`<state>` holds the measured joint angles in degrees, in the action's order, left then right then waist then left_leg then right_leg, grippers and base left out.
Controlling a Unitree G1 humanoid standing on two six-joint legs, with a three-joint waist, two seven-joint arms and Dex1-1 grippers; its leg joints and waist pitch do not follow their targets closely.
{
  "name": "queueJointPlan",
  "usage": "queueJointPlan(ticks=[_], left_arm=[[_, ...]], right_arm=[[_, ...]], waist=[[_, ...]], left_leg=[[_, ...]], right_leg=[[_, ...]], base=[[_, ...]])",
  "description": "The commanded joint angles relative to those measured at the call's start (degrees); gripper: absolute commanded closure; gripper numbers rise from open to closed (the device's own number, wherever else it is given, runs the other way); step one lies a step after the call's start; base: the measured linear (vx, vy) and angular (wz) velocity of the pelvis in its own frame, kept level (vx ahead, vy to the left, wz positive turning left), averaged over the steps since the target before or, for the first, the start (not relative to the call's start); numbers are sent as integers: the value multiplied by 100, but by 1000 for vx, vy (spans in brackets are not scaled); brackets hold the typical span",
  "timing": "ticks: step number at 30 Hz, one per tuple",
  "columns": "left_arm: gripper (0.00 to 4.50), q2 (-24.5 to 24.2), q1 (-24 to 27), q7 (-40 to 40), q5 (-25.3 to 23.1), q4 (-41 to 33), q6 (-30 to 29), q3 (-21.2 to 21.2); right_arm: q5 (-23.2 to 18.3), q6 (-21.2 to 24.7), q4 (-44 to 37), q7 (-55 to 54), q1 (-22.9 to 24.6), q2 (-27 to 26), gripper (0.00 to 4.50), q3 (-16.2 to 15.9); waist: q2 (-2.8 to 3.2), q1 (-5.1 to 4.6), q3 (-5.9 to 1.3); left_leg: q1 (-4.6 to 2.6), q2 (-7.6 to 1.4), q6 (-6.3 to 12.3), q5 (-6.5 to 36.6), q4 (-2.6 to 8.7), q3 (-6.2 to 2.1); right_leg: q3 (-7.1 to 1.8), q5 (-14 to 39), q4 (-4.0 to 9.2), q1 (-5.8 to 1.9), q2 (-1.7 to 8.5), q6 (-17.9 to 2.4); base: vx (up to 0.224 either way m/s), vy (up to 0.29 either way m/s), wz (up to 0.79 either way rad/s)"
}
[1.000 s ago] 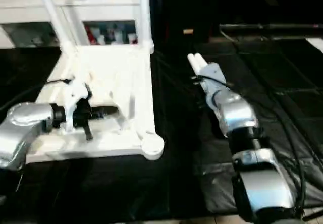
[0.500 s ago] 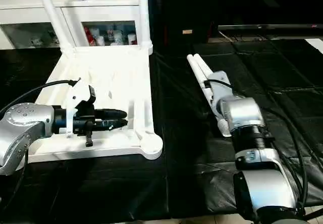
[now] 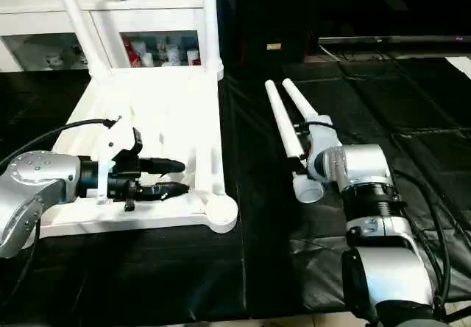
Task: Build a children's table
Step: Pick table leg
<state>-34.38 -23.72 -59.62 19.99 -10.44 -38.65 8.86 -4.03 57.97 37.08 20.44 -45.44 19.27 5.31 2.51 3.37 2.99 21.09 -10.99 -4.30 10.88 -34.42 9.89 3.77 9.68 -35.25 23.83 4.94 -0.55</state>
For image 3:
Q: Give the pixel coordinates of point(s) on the red and white bottle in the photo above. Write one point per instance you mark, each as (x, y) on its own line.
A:
(132, 56)

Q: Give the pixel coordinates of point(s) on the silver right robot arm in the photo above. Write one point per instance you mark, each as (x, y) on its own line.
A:
(368, 165)

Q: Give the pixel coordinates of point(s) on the black tripod stand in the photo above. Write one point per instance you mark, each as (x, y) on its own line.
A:
(460, 314)

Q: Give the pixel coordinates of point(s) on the yellow label sticker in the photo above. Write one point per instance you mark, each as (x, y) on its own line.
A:
(274, 46)

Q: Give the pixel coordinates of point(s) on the black mat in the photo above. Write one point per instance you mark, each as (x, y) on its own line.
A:
(239, 268)

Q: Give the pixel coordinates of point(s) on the white plastic table top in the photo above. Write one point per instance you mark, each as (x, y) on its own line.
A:
(165, 121)

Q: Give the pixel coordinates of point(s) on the white cabinet with glass doors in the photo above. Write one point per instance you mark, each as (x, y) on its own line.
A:
(147, 17)

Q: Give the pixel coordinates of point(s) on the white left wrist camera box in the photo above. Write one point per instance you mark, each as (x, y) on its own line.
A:
(114, 139)

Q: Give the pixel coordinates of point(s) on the long black bar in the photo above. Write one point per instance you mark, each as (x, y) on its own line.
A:
(386, 39)

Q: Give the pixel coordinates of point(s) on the white flat board strip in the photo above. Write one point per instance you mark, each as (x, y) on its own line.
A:
(460, 63)

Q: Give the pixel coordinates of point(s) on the white toy figurine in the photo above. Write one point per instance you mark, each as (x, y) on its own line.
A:
(55, 62)

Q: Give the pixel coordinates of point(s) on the white plastic table leg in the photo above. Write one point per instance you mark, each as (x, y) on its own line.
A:
(300, 98)
(79, 28)
(210, 28)
(285, 128)

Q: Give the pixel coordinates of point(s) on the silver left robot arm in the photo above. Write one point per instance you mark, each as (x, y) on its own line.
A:
(37, 179)

